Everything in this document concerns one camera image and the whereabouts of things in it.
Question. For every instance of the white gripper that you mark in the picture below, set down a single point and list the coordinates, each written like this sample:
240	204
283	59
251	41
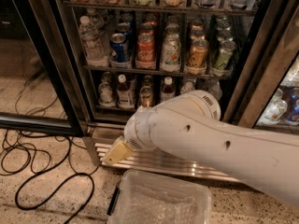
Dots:
135	136

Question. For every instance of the clear water bottle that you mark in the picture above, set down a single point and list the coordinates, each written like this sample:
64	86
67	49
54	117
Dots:
90	39
96	19

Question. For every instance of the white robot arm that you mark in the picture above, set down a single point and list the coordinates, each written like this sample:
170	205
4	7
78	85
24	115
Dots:
189	127

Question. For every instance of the brown juice bottle left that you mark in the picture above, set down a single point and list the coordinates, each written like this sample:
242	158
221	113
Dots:
125	94

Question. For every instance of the brown juice bottle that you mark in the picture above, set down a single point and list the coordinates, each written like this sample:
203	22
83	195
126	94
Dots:
167	89
125	94

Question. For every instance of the bottom shelf brown can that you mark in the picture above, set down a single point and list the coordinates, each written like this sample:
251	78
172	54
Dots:
146	96

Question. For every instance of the brown juice bottle right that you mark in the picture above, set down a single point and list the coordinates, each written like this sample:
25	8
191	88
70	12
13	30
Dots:
167	89

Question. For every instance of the bottom shelf water bottle left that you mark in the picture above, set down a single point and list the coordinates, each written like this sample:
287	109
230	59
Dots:
187	87

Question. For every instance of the shelf water bottle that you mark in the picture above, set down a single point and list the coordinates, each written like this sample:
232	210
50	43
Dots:
214	88
187	87

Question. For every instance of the open glass fridge door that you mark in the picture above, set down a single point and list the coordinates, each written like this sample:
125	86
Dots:
38	89

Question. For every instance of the stainless steel fridge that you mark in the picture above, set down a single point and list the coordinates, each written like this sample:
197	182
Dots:
249	33

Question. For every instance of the bottom shelf water bottle right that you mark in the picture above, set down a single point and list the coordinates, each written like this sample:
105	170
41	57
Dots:
214	88

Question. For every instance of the clear plastic storage bin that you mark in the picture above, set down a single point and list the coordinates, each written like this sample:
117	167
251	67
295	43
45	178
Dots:
145	198

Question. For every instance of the blue Pepsi can front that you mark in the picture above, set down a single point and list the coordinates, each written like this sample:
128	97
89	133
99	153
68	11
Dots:
119	48

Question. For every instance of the red Coca-Cola can front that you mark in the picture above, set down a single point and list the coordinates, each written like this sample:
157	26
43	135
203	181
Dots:
146	48

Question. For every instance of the gold soda can front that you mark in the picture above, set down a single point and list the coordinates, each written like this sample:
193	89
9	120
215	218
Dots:
197	54

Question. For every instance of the green soda can front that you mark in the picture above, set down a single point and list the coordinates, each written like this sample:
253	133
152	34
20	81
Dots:
224	55

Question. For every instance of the white can right compartment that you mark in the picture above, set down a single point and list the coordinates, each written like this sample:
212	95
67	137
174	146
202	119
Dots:
273	112

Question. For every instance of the blue can right compartment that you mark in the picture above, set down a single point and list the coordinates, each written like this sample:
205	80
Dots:
291	116

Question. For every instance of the middle wire shelf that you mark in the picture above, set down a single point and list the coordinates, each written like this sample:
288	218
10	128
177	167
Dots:
151	72

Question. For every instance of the wire shelf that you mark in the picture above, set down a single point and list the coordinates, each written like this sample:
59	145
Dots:
151	72
181	10

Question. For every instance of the upper wire shelf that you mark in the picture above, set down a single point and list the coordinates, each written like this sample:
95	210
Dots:
181	10

